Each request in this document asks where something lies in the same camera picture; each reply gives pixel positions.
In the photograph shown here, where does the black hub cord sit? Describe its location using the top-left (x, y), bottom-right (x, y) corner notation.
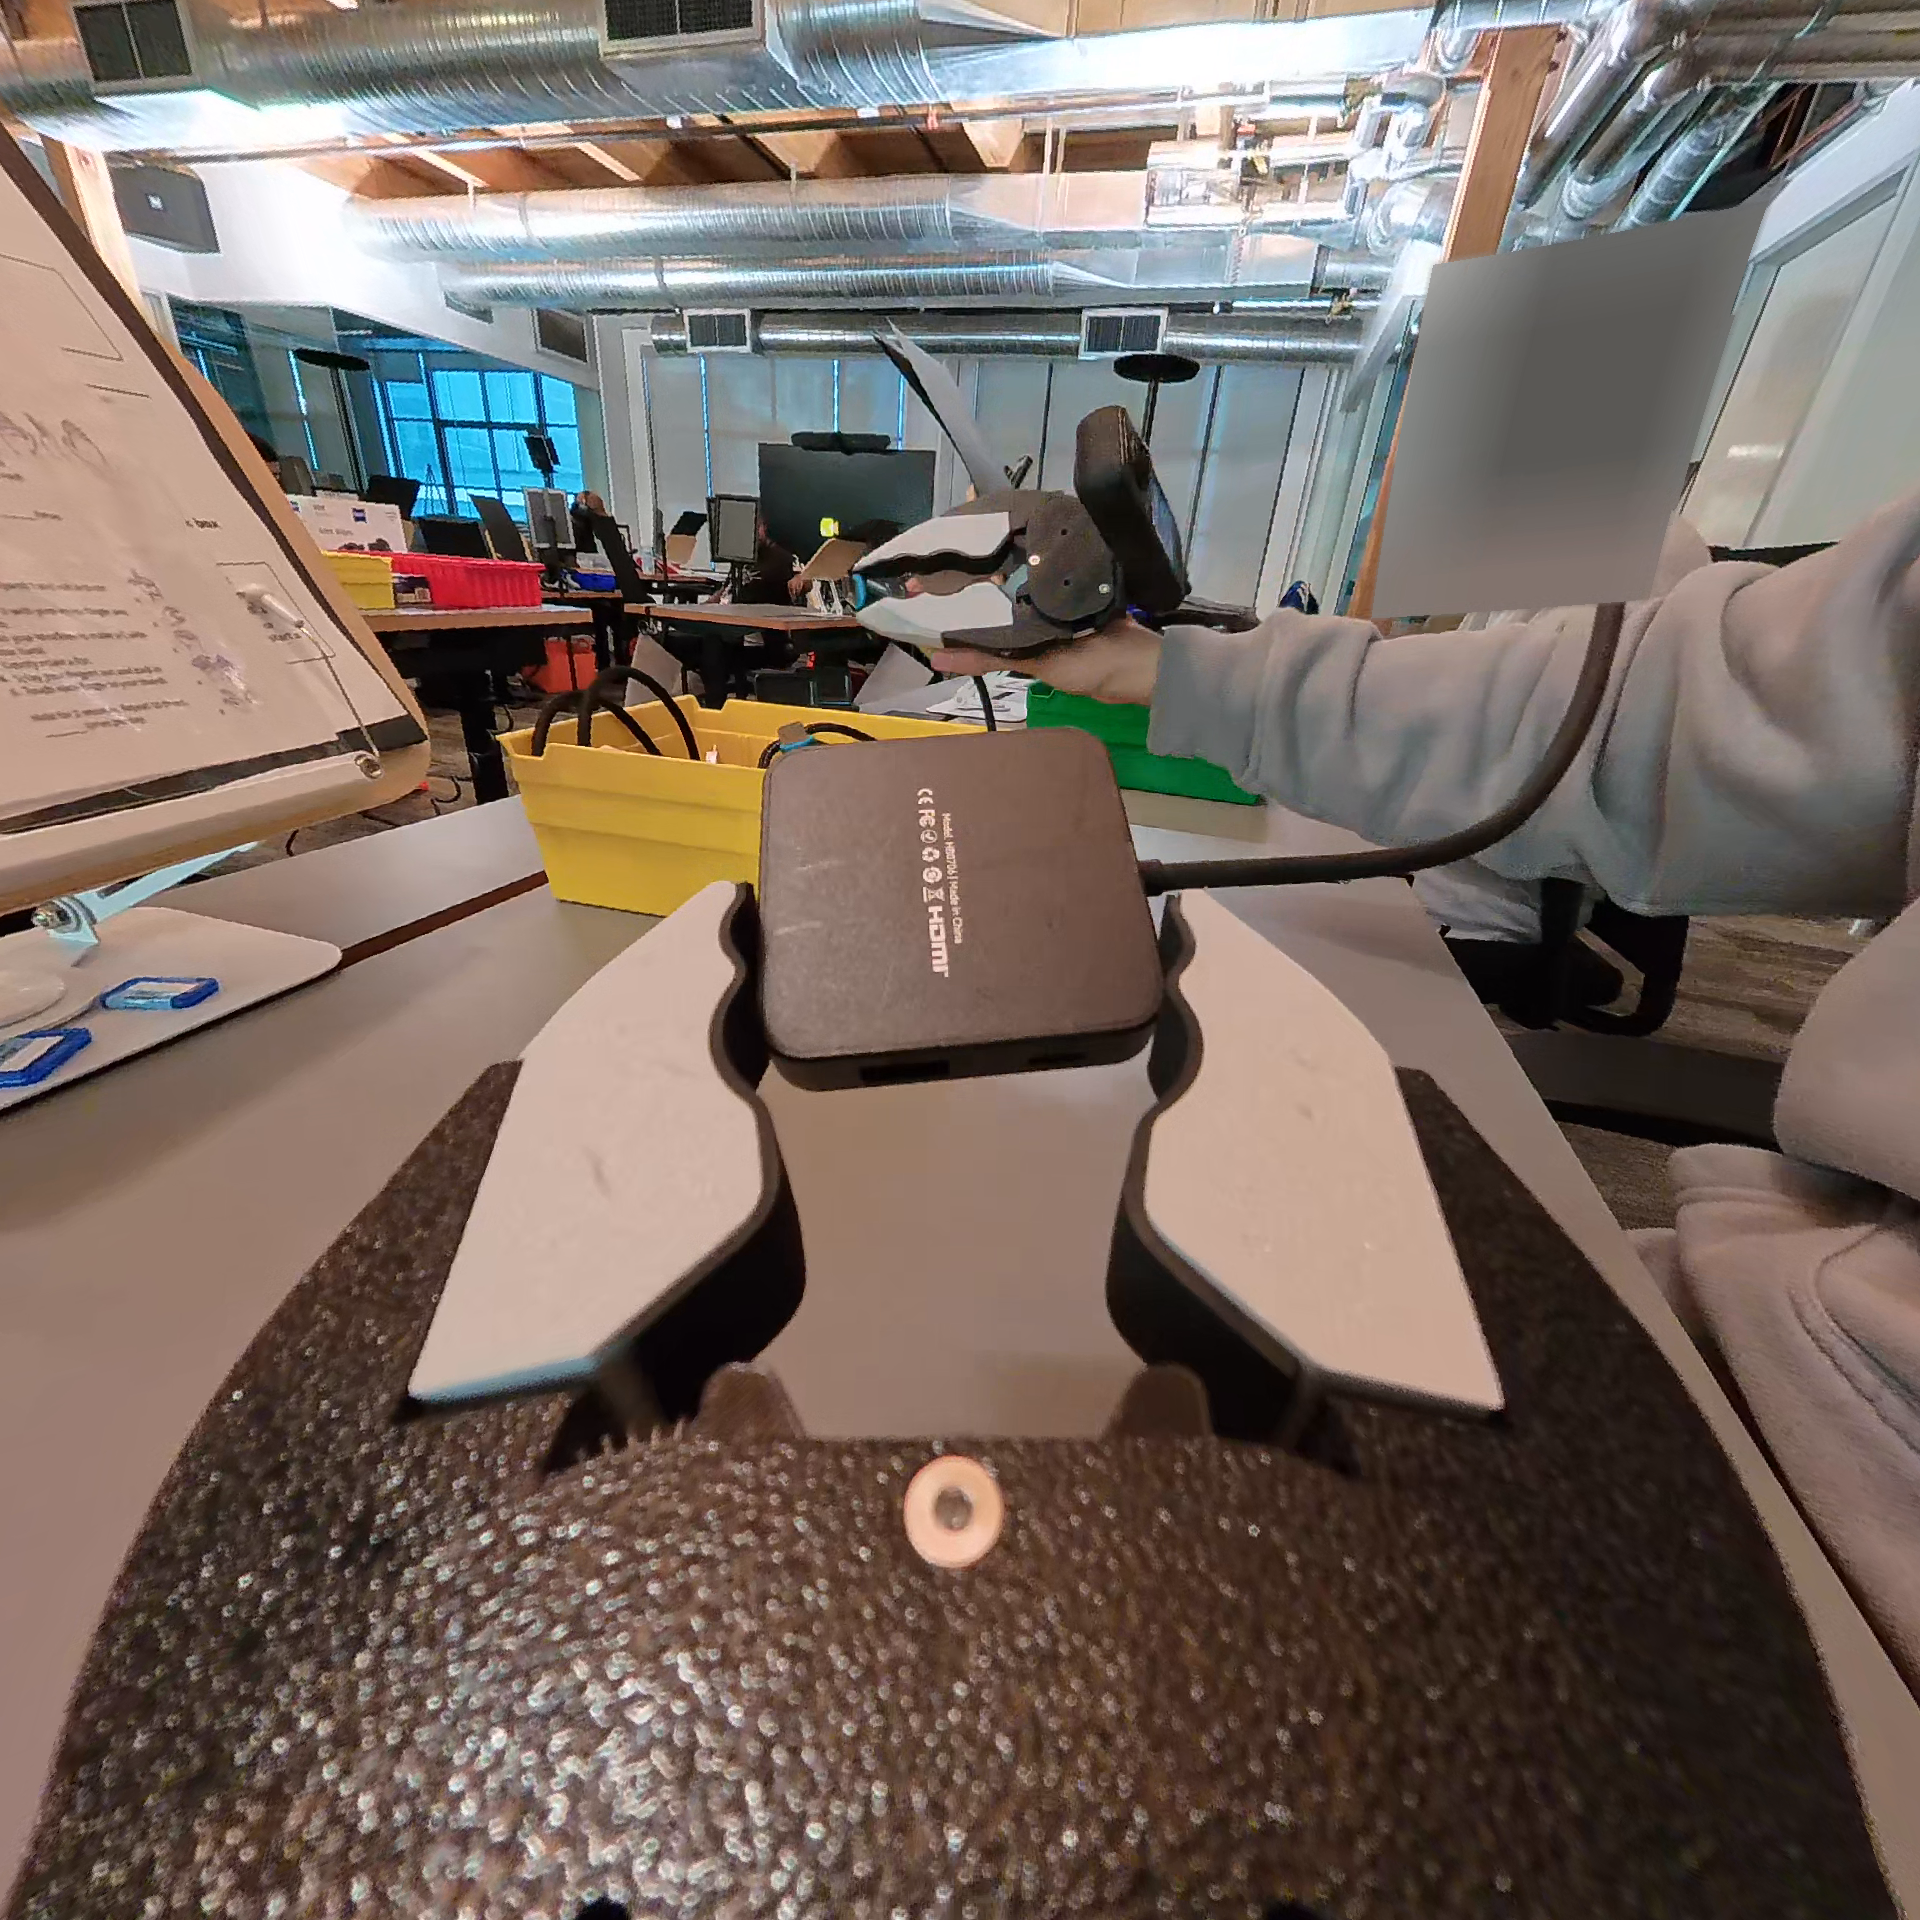
top-left (1134, 601), bottom-right (1633, 899)

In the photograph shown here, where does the wooden document stand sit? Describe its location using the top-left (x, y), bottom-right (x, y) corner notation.
top-left (0, 128), bottom-right (432, 1114)

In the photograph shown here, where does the black office chair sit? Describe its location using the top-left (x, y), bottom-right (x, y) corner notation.
top-left (1434, 880), bottom-right (1785, 1142)

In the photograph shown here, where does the printed paper sheet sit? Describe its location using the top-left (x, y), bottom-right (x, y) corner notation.
top-left (0, 173), bottom-right (372, 819)

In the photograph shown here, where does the red plastic tray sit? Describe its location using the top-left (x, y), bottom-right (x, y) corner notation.
top-left (388, 550), bottom-right (544, 612)

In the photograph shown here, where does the metal ventilation duct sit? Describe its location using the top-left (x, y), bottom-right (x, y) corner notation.
top-left (345, 173), bottom-right (1442, 312)
top-left (0, 0), bottom-right (1442, 117)

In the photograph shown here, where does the brown office desk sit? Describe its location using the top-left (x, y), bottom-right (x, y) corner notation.
top-left (360, 592), bottom-right (635, 803)

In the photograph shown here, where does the black adapter hub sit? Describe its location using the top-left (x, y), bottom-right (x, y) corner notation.
top-left (755, 724), bottom-right (1169, 1095)

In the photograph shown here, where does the person's right hand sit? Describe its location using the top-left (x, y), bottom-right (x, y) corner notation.
top-left (932, 621), bottom-right (1169, 710)

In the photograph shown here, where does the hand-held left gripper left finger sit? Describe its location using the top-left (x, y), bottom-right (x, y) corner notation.
top-left (404, 880), bottom-right (807, 1422)

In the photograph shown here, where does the green plastic bin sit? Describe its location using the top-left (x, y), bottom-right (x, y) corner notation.
top-left (1028, 684), bottom-right (1263, 809)

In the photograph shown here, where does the person's grey sweatshirt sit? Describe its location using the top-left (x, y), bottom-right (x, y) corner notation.
top-left (1625, 903), bottom-right (1920, 1670)

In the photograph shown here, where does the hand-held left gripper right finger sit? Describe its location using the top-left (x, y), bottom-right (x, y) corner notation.
top-left (1103, 893), bottom-right (1509, 1448)

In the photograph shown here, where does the person's right forearm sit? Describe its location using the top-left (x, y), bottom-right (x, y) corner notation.
top-left (1147, 495), bottom-right (1920, 924)

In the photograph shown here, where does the black monitor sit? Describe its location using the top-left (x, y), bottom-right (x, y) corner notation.
top-left (759, 440), bottom-right (936, 550)

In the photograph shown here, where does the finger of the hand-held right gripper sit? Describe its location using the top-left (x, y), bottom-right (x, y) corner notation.
top-left (850, 571), bottom-right (1019, 655)
top-left (868, 508), bottom-right (1025, 587)

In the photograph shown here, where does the yellow plastic bin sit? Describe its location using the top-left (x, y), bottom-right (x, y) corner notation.
top-left (499, 693), bottom-right (1039, 916)

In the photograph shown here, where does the black floor lamp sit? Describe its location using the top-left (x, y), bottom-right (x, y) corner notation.
top-left (1134, 355), bottom-right (1203, 521)

